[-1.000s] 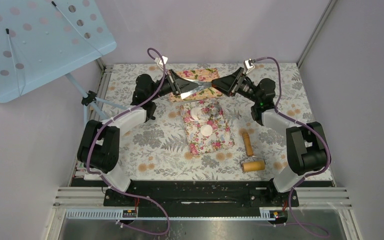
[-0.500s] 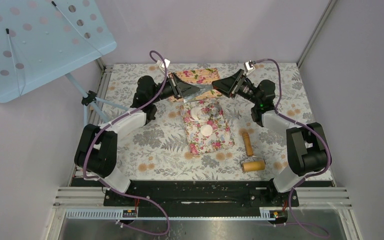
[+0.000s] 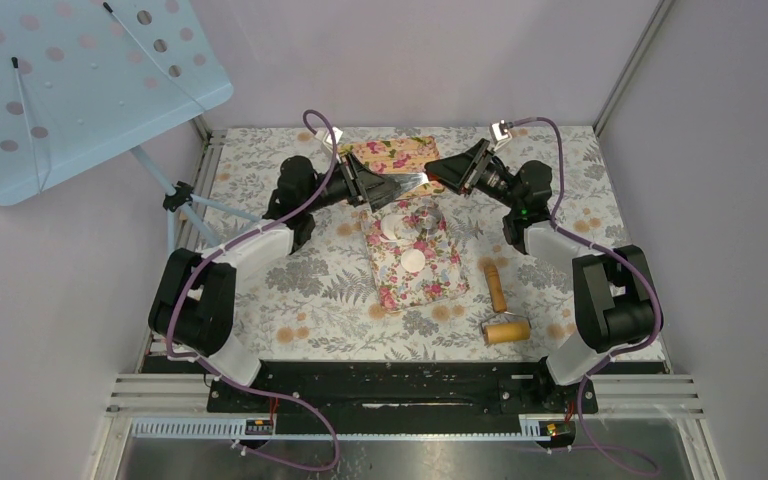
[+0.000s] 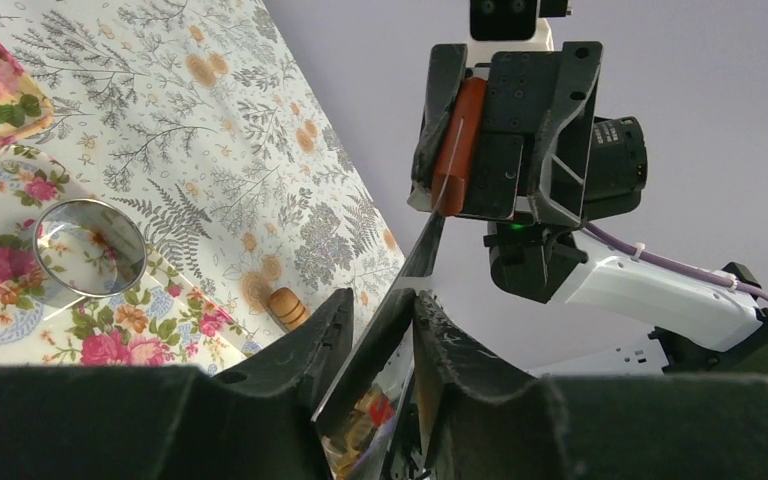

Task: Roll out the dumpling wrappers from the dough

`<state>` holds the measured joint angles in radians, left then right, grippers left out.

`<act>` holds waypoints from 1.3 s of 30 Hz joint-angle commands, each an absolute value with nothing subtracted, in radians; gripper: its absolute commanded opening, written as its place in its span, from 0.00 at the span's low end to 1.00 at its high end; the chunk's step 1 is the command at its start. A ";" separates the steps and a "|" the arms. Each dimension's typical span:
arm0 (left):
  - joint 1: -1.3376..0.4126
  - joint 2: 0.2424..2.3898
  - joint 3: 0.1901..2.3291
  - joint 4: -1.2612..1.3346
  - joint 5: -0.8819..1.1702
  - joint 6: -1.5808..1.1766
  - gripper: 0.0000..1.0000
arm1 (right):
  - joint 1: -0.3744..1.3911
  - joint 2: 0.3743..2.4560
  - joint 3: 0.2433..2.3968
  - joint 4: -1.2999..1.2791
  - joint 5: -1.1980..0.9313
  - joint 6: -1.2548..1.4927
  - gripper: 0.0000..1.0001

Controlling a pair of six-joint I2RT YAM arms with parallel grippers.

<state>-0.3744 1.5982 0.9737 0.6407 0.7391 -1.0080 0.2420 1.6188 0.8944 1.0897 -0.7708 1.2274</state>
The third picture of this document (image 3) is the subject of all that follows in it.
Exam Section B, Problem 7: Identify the red handled metal scraper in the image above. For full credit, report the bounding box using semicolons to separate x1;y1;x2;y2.
388;172;430;199

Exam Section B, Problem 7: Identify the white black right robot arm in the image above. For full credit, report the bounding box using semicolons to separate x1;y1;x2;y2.
425;140;663;412

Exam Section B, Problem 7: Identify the white dough ball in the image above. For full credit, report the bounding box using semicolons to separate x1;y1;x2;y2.
379;214;419;245

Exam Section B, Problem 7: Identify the round metal dough cutter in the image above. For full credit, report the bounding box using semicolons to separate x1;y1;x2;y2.
411;206;444;235

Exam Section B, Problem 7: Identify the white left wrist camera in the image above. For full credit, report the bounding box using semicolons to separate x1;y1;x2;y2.
315;127;343;155

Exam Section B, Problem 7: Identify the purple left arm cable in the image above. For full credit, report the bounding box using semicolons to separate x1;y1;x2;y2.
163;109;343;473

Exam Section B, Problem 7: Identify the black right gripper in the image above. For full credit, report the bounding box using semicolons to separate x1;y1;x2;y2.
426;138;524;211

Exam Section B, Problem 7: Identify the floral grey table mat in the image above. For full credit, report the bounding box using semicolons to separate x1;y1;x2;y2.
207;125;631;361

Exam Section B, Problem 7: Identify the white slotted cable duct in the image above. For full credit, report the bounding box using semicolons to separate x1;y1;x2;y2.
131;415;550;441

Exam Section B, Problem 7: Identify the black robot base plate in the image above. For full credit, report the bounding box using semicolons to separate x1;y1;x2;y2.
206;360;598;432

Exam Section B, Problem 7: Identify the wooden dough roller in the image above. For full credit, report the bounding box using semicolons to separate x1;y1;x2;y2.
480;263;531;346

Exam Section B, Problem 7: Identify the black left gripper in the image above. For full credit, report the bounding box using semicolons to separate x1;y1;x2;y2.
303;152;400;214

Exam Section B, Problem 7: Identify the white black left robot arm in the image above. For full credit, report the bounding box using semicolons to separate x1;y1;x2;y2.
148;154;428;411

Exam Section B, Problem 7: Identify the yellow floral rectangular tray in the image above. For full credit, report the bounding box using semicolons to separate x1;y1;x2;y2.
339;136;441;174

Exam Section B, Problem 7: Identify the round cut dough wrapper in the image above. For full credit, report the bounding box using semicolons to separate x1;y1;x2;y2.
400;248;426;273

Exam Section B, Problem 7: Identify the light blue perforated music stand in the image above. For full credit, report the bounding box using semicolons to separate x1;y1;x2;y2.
0;0;259;299

